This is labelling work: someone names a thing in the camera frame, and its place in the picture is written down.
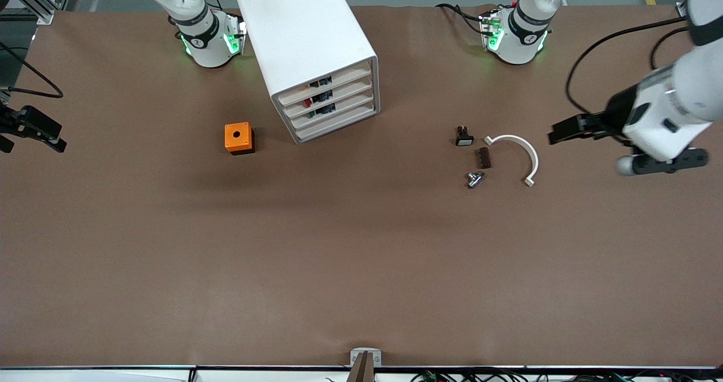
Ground white drawer with red button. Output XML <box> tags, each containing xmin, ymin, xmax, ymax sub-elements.
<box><xmin>284</xmin><ymin>81</ymin><xmax>373</xmax><ymax>117</ymax></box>

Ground black left base cable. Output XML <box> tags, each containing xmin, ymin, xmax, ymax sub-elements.
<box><xmin>435</xmin><ymin>2</ymin><xmax>492</xmax><ymax>35</ymax></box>

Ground white drawer with black switch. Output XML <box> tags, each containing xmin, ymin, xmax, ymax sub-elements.
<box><xmin>278</xmin><ymin>68</ymin><xmax>372</xmax><ymax>106</ymax></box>

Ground white drawer holding green button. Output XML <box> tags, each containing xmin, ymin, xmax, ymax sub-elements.
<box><xmin>289</xmin><ymin>93</ymin><xmax>374</xmax><ymax>128</ymax></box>

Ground empty white drawer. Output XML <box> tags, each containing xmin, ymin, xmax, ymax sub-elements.
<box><xmin>294</xmin><ymin>104</ymin><xmax>376</xmax><ymax>141</ymax></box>

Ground grey metal bracket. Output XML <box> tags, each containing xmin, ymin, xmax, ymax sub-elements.
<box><xmin>350</xmin><ymin>348</ymin><xmax>382</xmax><ymax>367</ymax></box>

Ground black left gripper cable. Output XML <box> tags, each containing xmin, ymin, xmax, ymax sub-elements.
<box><xmin>567</xmin><ymin>18</ymin><xmax>691</xmax><ymax>117</ymax></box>

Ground white curved pipe clamp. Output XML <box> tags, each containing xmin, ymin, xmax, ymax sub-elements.
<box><xmin>484</xmin><ymin>134</ymin><xmax>539</xmax><ymax>188</ymax></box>

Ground white drawer cabinet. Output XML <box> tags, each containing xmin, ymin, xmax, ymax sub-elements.
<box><xmin>237</xmin><ymin>0</ymin><xmax>381</xmax><ymax>145</ymax></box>

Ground orange button enclosure box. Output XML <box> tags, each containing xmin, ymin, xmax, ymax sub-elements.
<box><xmin>224</xmin><ymin>122</ymin><xmax>255</xmax><ymax>155</ymax></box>

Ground white board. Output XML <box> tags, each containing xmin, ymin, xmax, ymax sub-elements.
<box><xmin>0</xmin><ymin>369</ymin><xmax>195</xmax><ymax>382</ymax></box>

